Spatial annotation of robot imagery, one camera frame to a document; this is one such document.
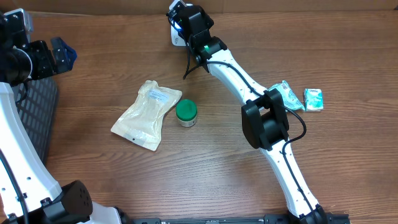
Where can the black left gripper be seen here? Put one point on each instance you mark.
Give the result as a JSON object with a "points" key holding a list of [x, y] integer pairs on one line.
{"points": [[64, 55]]}

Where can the green wet wipes pack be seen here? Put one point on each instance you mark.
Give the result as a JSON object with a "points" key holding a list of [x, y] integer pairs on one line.
{"points": [[289, 98]]}

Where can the dark grey plastic basket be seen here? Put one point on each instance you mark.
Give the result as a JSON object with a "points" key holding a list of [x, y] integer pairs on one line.
{"points": [[36, 107]]}

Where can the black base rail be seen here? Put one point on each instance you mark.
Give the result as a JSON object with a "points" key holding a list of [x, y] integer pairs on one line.
{"points": [[266, 219]]}

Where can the beige paper pouch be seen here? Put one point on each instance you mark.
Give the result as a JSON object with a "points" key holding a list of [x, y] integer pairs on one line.
{"points": [[142, 122]]}

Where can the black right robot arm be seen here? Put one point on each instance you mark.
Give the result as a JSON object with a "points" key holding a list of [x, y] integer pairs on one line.
{"points": [[264, 116]]}

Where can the teal packet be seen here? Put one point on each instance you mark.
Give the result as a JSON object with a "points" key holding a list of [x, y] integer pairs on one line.
{"points": [[313, 99]]}

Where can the white barcode scanner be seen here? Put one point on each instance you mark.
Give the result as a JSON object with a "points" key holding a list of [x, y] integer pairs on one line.
{"points": [[176, 38]]}

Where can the green lid jar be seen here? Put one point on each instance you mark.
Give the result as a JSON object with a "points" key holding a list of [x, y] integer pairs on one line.
{"points": [[186, 112]]}

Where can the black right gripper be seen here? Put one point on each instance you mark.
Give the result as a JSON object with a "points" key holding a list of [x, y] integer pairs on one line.
{"points": [[207, 18]]}

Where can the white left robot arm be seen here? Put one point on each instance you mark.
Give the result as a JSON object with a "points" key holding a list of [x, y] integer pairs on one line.
{"points": [[29, 193]]}

